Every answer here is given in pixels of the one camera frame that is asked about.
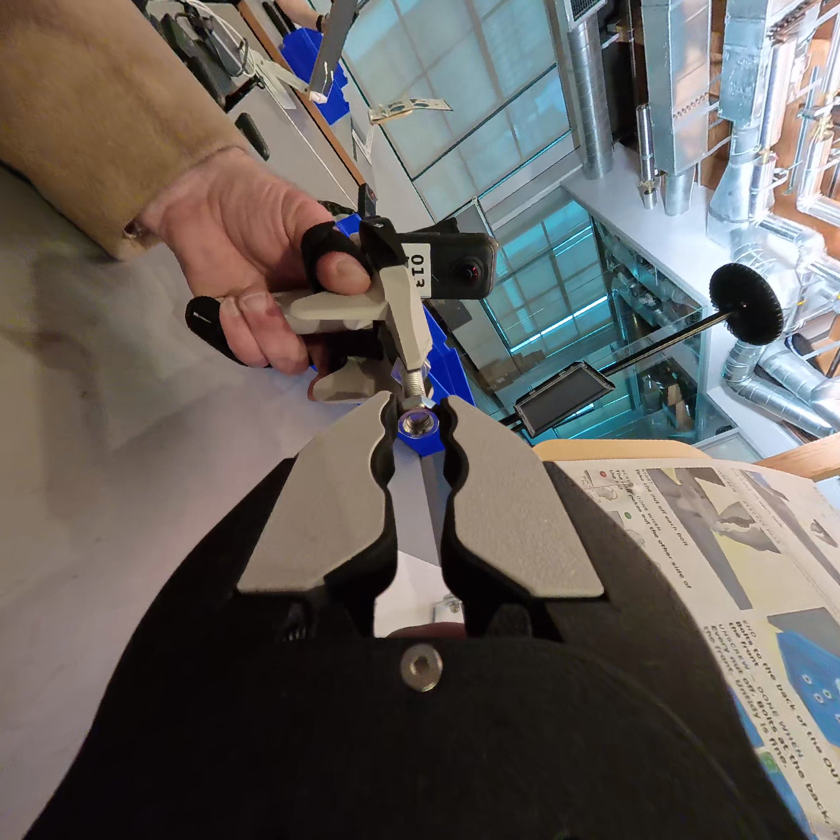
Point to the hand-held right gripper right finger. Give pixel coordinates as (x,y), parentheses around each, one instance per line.
(518,525)

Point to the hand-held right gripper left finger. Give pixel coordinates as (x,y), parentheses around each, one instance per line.
(308,525)

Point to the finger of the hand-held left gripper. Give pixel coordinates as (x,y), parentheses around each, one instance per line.
(408,321)

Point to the silver hex bolt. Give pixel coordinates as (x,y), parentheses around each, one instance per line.
(412,384)

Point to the person's left forearm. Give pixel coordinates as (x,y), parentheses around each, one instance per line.
(98,98)

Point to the grey desk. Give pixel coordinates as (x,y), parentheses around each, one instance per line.
(98,492)

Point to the person's left hand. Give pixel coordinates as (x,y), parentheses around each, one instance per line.
(243,236)

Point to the blue plastic bin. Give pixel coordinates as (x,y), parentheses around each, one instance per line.
(446,367)

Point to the wooden document board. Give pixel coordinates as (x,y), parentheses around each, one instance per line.
(623,449)

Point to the dark flat screen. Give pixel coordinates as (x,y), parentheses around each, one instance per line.
(561,400)

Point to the clear acrylic stand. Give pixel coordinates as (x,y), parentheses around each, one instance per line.
(407,108)

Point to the distant work table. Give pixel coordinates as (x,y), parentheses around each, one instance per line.
(308,141)

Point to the small blue bin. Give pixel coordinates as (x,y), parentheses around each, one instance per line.
(302,49)
(336,98)

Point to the printed instruction sheet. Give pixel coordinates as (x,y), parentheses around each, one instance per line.
(722,623)

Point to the dark document board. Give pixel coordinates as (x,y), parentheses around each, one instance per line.
(331,39)

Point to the white air vent grille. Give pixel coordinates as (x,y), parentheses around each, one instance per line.
(587,6)

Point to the black floor lamp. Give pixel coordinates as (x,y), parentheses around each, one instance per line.
(748,305)

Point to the silver ventilation duct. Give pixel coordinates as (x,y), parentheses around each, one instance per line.
(590,98)
(787,387)

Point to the rectangular metal duct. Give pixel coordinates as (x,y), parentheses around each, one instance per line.
(676,98)

